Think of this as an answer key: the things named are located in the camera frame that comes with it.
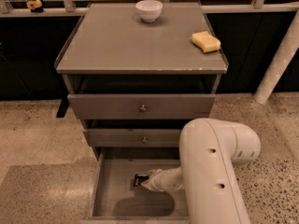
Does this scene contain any white slanted post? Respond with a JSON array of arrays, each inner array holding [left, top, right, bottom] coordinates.
[[253, 10, 299, 104]]

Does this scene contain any yellow sponge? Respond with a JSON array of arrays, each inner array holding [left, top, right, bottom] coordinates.
[[192, 31, 221, 53]]

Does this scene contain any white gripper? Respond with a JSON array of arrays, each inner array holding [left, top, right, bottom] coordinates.
[[141, 169, 169, 192]]

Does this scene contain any brass top drawer knob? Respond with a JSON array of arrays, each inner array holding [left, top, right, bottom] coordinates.
[[139, 105, 147, 113]]

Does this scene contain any small yellow black object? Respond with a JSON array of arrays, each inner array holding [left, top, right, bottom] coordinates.
[[26, 0, 44, 13]]

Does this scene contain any middle grey drawer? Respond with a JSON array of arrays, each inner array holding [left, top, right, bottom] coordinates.
[[83, 129, 180, 147]]

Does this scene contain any grey drawer cabinet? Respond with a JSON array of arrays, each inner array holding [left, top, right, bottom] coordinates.
[[53, 1, 229, 224]]

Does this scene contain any bottom grey open drawer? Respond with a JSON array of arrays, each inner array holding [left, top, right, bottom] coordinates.
[[80, 147, 190, 224]]

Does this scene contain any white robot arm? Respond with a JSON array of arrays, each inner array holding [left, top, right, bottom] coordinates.
[[141, 119, 261, 224]]

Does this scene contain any black rxbar chocolate wrapper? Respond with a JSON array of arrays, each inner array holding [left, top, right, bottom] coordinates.
[[133, 174, 150, 187]]

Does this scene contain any top grey drawer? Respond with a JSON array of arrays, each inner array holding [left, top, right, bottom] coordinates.
[[68, 94, 215, 119]]

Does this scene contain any white ceramic bowl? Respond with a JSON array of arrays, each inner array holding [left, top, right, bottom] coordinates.
[[135, 0, 164, 22]]

